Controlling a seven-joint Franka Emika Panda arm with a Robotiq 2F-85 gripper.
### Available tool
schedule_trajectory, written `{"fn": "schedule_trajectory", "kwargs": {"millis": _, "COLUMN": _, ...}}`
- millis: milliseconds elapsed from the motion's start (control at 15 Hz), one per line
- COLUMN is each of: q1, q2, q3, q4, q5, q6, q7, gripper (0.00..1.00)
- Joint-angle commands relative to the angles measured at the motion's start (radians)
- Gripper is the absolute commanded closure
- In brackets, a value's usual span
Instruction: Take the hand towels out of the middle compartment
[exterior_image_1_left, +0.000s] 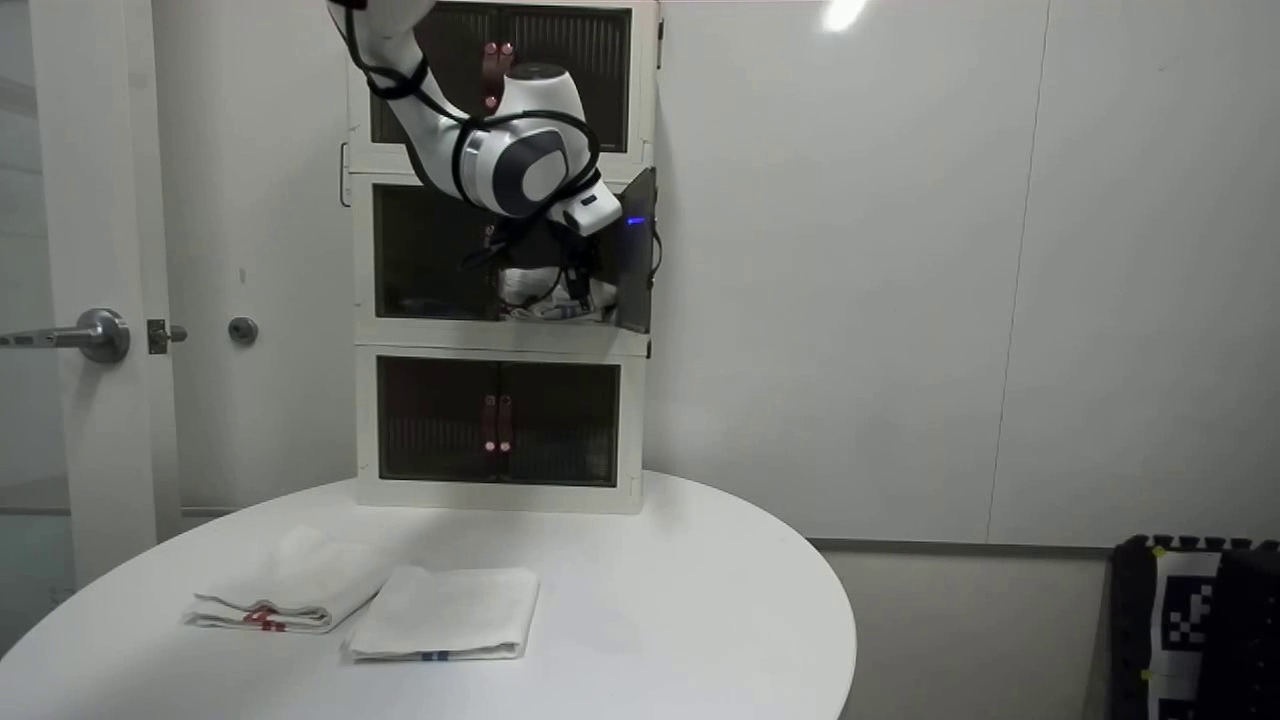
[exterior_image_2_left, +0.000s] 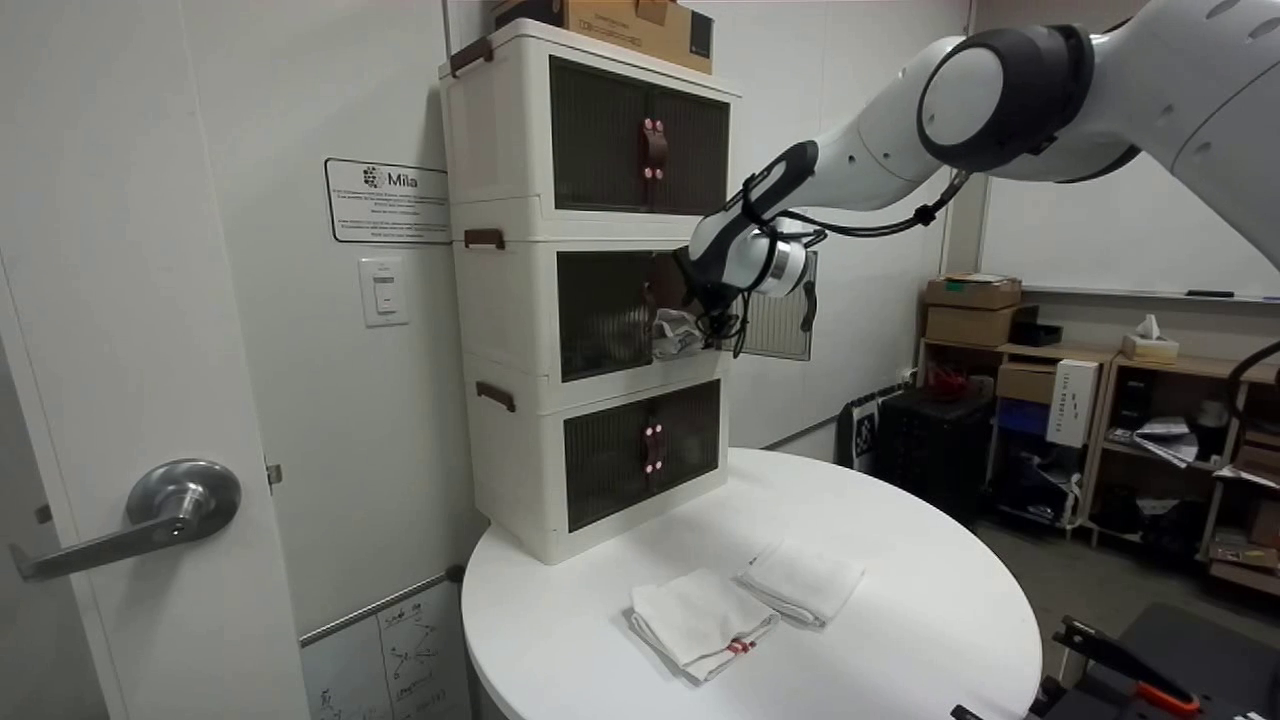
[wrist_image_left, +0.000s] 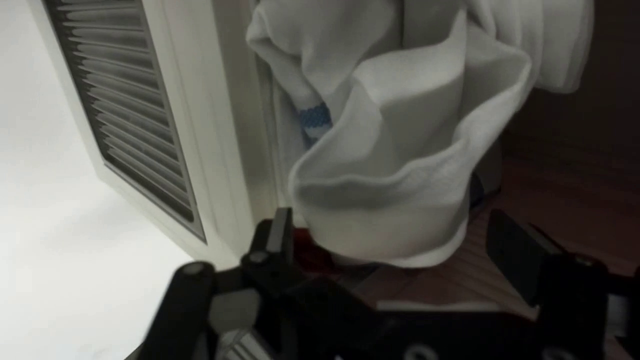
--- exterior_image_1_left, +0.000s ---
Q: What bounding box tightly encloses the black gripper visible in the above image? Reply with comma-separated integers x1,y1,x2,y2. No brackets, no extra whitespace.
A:
480,221,615,293

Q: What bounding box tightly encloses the white towel with blue stripes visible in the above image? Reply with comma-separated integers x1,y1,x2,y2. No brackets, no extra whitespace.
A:
497,269,615,325

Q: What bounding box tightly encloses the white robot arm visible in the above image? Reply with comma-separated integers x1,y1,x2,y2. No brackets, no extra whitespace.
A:
328,0,626,259

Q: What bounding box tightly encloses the white three-tier storage cabinet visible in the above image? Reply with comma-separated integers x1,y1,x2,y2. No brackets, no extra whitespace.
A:
324,0,660,513

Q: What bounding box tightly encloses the white folded towel blue stripe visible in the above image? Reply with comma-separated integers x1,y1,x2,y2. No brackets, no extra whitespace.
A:
345,564,541,665

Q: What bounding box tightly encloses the round white table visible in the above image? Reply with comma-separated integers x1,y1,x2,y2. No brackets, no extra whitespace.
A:
0,477,858,720

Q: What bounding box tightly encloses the white towel with red stripe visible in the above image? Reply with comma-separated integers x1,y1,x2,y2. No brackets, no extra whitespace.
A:
184,528,394,634

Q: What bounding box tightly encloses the white door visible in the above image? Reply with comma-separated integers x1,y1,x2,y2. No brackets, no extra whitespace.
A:
25,0,180,585

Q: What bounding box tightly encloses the black patterned box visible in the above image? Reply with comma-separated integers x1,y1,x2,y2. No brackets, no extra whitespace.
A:
1110,536,1280,720

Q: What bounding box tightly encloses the silver door lever handle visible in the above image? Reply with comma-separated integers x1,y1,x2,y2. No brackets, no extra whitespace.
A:
0,309,132,367

